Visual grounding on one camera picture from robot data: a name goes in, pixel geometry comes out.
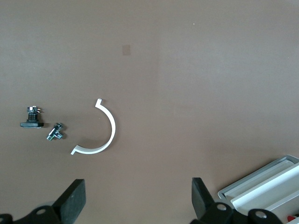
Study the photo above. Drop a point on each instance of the black switch component with pins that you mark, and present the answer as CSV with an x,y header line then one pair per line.
x,y
31,123

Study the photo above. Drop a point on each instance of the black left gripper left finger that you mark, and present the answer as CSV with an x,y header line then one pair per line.
x,y
70,203

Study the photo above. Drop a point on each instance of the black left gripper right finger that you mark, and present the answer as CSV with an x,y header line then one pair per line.
x,y
201,198

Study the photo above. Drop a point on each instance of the small silver screws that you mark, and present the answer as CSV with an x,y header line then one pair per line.
x,y
55,132

